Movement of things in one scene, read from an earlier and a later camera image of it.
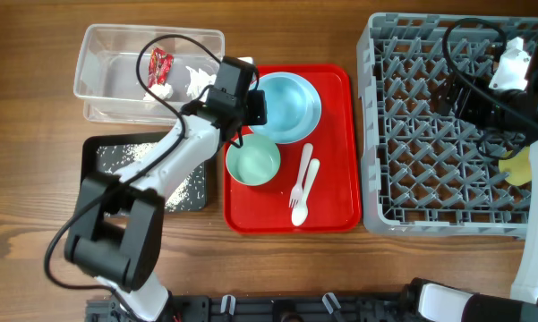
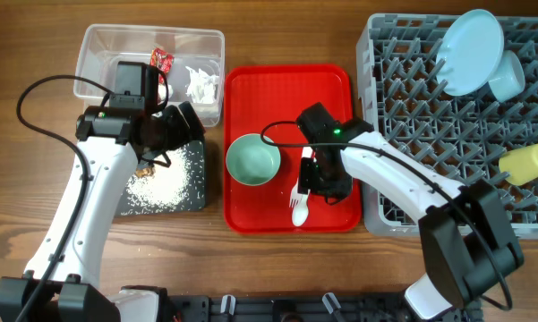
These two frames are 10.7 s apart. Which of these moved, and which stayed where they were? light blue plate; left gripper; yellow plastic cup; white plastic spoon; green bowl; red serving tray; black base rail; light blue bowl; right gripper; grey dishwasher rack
Moved: left gripper; light blue plate; right gripper; light blue bowl
Stayed: green bowl; white plastic spoon; grey dishwasher rack; yellow plastic cup; black base rail; red serving tray
